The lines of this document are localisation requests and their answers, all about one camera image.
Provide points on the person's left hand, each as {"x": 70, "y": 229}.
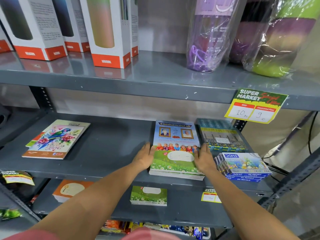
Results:
{"x": 143, "y": 159}

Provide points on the person's right hand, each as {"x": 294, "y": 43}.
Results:
{"x": 205, "y": 161}

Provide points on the person's left fingers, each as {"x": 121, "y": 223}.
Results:
{"x": 149, "y": 149}

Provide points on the person's right fingers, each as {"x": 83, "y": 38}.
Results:
{"x": 201, "y": 150}

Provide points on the stack of blue green notebooks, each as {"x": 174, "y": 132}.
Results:
{"x": 175, "y": 147}

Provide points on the person's right forearm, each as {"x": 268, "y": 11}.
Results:
{"x": 240, "y": 204}

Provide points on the person's left forearm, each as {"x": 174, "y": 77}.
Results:
{"x": 95, "y": 199}

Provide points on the stack of teal pencil packs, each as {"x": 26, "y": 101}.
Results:
{"x": 220, "y": 134}

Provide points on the small yellow price tag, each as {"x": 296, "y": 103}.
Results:
{"x": 17, "y": 177}
{"x": 210, "y": 196}

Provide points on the green meadow notebook stack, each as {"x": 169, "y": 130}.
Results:
{"x": 148, "y": 196}

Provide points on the stack of pastel crayon boxes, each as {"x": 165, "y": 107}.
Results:
{"x": 246, "y": 164}

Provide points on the large yellow green price tag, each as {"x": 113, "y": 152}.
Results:
{"x": 255, "y": 106}

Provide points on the grey metal shelf rack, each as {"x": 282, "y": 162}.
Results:
{"x": 150, "y": 77}

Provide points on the row of snack packets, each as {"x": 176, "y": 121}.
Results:
{"x": 160, "y": 228}

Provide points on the person's pink clothing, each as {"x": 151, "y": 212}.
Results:
{"x": 147, "y": 234}

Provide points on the orange notebook stack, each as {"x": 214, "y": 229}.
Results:
{"x": 70, "y": 189}

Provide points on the stack of floral parrot notebooks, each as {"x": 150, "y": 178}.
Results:
{"x": 56, "y": 139}

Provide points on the clear purple wrapped bottle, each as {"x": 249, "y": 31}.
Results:
{"x": 208, "y": 34}

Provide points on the white bottle box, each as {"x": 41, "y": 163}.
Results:
{"x": 4, "y": 42}
{"x": 134, "y": 24}

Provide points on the dark purple wrapped bottle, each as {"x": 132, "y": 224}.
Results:
{"x": 247, "y": 29}

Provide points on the white boxed green peach bottle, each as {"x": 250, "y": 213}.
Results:
{"x": 105, "y": 27}

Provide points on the green purple wrapped bottle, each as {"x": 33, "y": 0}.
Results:
{"x": 282, "y": 42}

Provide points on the white boxed dark bottle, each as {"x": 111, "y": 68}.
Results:
{"x": 72, "y": 22}
{"x": 30, "y": 22}

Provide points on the green snack packet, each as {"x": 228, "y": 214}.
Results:
{"x": 10, "y": 213}

